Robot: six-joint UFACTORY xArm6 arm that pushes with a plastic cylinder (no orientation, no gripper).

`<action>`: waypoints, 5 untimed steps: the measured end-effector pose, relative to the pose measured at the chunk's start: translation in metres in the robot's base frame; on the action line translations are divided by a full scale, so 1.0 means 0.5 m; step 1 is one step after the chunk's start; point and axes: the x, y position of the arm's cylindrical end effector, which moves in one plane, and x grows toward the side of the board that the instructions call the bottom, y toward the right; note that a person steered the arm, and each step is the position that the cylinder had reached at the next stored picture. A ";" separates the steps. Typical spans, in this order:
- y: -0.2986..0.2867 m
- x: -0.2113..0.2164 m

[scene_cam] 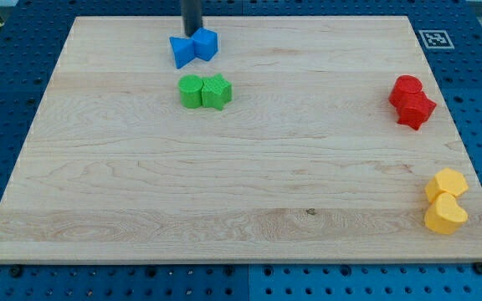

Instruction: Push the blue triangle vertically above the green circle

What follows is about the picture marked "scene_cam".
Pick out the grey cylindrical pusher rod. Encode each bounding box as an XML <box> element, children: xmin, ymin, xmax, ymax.
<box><xmin>180</xmin><ymin>0</ymin><xmax>203</xmax><ymax>37</ymax></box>

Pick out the blue triangle block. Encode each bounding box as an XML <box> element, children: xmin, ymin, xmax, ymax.
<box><xmin>169</xmin><ymin>37</ymin><xmax>196</xmax><ymax>69</ymax></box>

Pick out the yellow hexagon block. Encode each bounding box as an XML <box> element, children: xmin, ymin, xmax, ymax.
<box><xmin>424</xmin><ymin>168</ymin><xmax>469</xmax><ymax>203</ymax></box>

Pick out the blue cube block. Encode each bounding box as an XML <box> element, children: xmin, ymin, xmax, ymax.
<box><xmin>191</xmin><ymin>28</ymin><xmax>218</xmax><ymax>61</ymax></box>

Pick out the green star block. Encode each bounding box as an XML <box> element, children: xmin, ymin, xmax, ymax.
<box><xmin>202</xmin><ymin>74</ymin><xmax>232</xmax><ymax>110</ymax></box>

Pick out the green circle block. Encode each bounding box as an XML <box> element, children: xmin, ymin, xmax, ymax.
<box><xmin>178</xmin><ymin>74</ymin><xmax>203</xmax><ymax>109</ymax></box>

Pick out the red circle block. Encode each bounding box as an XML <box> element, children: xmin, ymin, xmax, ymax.
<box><xmin>388</xmin><ymin>74</ymin><xmax>423</xmax><ymax>108</ymax></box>

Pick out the red star block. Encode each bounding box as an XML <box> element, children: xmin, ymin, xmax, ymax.
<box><xmin>397</xmin><ymin>92</ymin><xmax>437</xmax><ymax>130</ymax></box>

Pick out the yellow heart block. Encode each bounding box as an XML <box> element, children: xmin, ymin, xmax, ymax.
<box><xmin>424</xmin><ymin>192</ymin><xmax>469</xmax><ymax>235</ymax></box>

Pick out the wooden board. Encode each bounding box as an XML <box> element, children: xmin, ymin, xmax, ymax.
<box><xmin>0</xmin><ymin>16</ymin><xmax>482</xmax><ymax>265</ymax></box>

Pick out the white fiducial marker tag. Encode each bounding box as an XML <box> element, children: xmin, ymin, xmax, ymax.
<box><xmin>418</xmin><ymin>29</ymin><xmax>454</xmax><ymax>49</ymax></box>

